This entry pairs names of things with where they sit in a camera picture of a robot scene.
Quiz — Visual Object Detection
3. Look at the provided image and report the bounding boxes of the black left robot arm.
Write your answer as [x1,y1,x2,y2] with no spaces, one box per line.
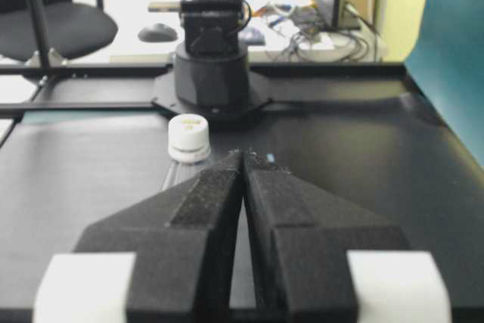
[152,0,272,121]

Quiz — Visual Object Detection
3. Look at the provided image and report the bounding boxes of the black aluminium frame rail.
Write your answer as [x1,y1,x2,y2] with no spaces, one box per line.
[1,65,172,120]

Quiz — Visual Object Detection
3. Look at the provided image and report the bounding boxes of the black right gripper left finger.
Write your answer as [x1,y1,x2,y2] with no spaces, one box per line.
[33,151,242,322]

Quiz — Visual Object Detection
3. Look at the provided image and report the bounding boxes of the white bottle cap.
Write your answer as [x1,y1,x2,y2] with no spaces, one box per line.
[168,113,211,164]

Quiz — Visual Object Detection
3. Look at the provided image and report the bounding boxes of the tangled desk cables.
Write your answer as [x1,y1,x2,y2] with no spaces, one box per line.
[260,1,379,63]

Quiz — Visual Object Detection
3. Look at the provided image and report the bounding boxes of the black computer mouse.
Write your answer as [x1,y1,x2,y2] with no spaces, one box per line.
[138,23,178,42]

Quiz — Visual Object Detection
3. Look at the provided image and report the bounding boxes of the teal backdrop board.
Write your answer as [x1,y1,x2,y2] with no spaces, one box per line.
[405,0,483,163]

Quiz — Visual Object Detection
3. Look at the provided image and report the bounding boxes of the black office chair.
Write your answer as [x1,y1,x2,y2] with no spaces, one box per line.
[1,0,118,62]

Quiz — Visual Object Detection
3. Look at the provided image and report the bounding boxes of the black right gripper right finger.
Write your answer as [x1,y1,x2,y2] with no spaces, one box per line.
[244,153,451,322]

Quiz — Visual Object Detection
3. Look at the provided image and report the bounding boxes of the clear plastic bottle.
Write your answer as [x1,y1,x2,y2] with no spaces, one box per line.
[161,160,213,191]

